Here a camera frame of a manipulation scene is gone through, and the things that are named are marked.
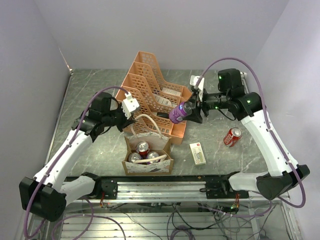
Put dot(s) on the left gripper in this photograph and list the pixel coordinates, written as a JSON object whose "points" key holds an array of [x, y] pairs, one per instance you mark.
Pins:
{"points": [[125, 122]]}

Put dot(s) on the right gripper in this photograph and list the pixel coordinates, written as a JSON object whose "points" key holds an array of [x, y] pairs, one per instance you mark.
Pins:
{"points": [[195, 116]]}

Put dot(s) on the purple soda can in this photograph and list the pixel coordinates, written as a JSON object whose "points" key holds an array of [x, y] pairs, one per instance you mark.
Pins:
{"points": [[151, 157], [181, 111]]}

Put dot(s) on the red soda can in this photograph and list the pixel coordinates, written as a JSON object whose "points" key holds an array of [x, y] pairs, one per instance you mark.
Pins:
{"points": [[233, 135], [142, 148]]}

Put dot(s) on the purple Fanta can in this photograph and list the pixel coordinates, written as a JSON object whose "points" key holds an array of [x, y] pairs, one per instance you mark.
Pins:
{"points": [[134, 156]]}

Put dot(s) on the red soda can front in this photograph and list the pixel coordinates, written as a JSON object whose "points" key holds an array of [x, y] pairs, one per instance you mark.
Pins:
{"points": [[233, 135]]}

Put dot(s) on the purple soda can front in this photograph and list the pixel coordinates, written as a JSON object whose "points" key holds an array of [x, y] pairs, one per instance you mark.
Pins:
{"points": [[151, 157]]}

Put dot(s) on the brown canvas tote bag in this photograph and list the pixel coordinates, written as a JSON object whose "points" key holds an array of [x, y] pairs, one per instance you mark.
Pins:
{"points": [[158, 142]]}

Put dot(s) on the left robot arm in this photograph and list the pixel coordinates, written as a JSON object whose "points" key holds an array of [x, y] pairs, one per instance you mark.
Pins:
{"points": [[46, 194]]}

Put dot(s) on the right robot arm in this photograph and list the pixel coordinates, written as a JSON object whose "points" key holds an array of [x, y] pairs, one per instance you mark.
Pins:
{"points": [[283, 170]]}

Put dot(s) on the white papers in organizer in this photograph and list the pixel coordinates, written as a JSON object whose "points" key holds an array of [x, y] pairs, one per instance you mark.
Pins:
{"points": [[167, 97]]}

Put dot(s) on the peach plastic file organizer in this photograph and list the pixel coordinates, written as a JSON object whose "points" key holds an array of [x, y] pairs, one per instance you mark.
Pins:
{"points": [[143, 76]]}

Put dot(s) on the white green cardboard box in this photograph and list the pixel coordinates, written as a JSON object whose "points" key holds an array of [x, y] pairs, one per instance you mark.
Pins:
{"points": [[197, 153]]}

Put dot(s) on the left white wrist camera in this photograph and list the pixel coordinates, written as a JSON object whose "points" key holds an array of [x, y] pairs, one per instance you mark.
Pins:
{"points": [[130, 105]]}

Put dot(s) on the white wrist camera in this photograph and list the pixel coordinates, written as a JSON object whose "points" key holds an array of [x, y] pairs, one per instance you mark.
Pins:
{"points": [[130, 105], [196, 83]]}

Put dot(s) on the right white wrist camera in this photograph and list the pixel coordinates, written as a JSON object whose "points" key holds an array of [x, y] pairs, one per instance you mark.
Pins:
{"points": [[196, 83]]}

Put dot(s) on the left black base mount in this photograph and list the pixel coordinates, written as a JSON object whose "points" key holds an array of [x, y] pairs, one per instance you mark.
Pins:
{"points": [[108, 189]]}

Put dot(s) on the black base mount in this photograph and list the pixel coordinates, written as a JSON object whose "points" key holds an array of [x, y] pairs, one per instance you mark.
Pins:
{"points": [[219, 187], [108, 189]]}

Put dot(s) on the aluminium mounting rail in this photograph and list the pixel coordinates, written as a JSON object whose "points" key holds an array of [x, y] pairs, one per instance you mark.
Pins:
{"points": [[163, 191]]}

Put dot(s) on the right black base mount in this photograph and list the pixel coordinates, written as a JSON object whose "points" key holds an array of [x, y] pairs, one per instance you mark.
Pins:
{"points": [[219, 187]]}

